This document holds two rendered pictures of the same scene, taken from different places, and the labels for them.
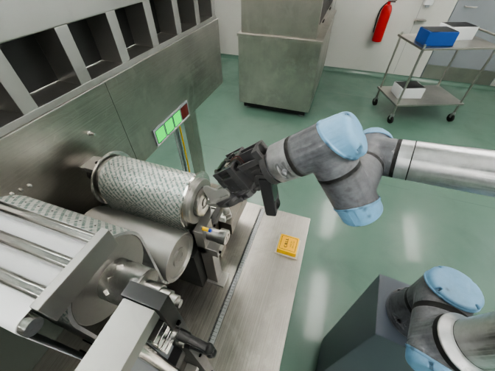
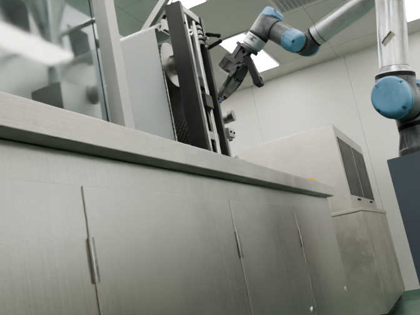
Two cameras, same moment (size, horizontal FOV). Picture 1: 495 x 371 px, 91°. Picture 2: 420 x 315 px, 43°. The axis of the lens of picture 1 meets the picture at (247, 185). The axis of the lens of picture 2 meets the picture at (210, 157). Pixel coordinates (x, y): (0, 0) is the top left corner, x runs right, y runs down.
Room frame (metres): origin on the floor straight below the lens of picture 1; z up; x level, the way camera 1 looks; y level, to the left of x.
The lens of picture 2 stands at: (-1.46, 0.05, 0.68)
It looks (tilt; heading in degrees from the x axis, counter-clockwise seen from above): 12 degrees up; 3
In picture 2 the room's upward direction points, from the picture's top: 11 degrees counter-clockwise
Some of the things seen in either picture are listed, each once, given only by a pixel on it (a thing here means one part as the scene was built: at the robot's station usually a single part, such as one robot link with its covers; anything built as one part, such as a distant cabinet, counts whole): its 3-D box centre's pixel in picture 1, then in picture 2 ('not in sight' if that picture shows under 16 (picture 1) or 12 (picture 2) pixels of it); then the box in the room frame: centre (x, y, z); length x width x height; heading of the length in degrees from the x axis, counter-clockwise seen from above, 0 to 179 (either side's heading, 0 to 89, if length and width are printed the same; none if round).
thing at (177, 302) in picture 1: (163, 297); not in sight; (0.14, 0.13, 1.33); 0.06 x 0.03 x 0.03; 71
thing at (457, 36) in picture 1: (431, 74); not in sight; (3.08, -2.25, 0.51); 0.91 x 0.58 x 1.02; 93
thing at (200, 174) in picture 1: (197, 199); not in sight; (0.40, 0.13, 1.25); 0.15 x 0.01 x 0.15; 161
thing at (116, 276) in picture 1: (129, 283); (180, 62); (0.16, 0.18, 1.33); 0.06 x 0.06 x 0.06; 71
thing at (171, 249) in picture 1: (135, 241); not in sight; (0.33, 0.28, 1.17); 0.26 x 0.12 x 0.12; 71
